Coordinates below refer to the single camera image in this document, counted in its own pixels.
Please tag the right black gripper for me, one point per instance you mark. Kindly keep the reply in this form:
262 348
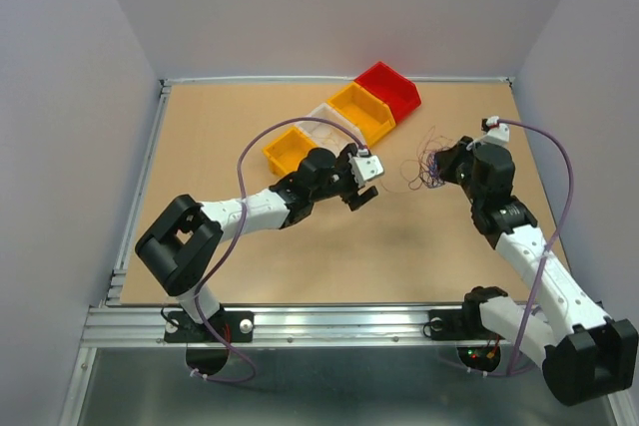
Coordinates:
448 157

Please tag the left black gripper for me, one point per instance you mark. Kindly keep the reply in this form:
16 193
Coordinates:
341 161

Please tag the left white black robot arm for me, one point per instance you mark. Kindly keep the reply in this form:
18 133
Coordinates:
179 245

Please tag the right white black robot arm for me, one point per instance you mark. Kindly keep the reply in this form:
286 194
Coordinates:
582 352

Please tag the white plastic bin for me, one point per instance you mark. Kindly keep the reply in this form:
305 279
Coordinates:
330 129

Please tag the near yellow plastic bin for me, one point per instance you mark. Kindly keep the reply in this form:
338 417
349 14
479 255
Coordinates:
285 153

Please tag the yellow plastic bin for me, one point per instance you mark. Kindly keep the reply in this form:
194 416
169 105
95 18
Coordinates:
285 153
368 113

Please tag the far yellow plastic bin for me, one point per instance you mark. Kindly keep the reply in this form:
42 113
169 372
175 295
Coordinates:
368 113

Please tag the red plastic bin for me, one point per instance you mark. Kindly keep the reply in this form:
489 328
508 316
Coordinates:
399 93

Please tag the grey metal front panel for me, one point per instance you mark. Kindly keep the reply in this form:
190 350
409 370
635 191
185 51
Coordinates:
325 386

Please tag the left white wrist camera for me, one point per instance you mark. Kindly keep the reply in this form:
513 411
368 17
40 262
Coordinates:
365 169

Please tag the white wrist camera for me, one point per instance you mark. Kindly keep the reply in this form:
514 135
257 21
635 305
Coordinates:
365 169
494 132

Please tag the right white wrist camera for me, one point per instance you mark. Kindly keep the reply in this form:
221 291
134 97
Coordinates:
494 132

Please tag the aluminium front rail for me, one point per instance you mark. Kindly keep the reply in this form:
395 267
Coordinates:
355 325

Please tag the aluminium rail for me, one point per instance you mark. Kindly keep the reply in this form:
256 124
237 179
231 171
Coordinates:
120 268
324 79
355 325

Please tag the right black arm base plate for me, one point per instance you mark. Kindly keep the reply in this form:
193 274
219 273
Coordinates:
452 324

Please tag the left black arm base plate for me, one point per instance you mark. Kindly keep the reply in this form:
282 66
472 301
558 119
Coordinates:
233 326

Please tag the aluminium back rail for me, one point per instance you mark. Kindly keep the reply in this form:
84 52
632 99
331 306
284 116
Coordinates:
324 79

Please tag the aluminium left side rail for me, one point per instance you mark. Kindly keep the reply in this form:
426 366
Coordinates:
120 268

